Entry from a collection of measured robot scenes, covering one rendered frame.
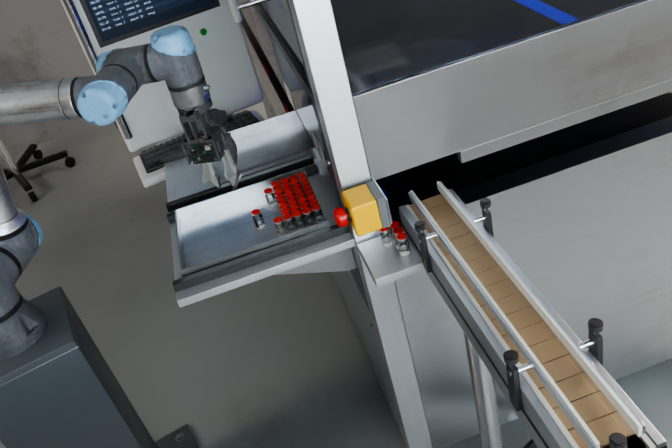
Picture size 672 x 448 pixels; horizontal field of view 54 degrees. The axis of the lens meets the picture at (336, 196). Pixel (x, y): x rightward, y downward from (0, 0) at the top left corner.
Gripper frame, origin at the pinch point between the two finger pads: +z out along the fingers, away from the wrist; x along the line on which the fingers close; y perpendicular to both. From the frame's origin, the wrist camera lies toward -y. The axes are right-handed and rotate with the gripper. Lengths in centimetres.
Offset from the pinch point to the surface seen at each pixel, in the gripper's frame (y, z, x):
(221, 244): 3.2, 15.5, -4.9
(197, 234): -1.9, 15.5, -12.4
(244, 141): -45.8, 15.2, -10.4
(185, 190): -23.2, 15.8, -22.3
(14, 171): -199, 95, -218
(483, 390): 22, 48, 51
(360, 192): 11.4, 0.1, 31.4
